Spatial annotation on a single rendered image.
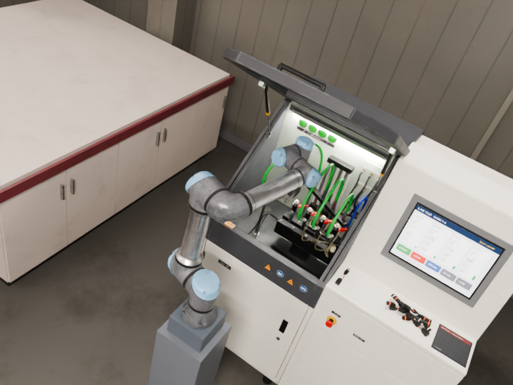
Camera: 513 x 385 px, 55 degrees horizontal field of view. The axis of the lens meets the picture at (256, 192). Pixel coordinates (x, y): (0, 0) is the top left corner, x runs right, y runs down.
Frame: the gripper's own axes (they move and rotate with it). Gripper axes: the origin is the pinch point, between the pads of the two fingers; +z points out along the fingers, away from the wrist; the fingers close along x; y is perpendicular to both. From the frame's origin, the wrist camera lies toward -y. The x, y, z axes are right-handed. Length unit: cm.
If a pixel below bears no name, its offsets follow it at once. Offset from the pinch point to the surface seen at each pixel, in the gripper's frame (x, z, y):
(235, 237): -17.0, 32.3, 6.8
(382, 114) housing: 11, -25, -73
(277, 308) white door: 17, 60, 7
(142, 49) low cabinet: -204, 41, -125
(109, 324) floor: -69, 125, 37
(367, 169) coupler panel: 21, -7, -47
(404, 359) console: 81, 40, 7
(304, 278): 23.7, 30.6, 6.9
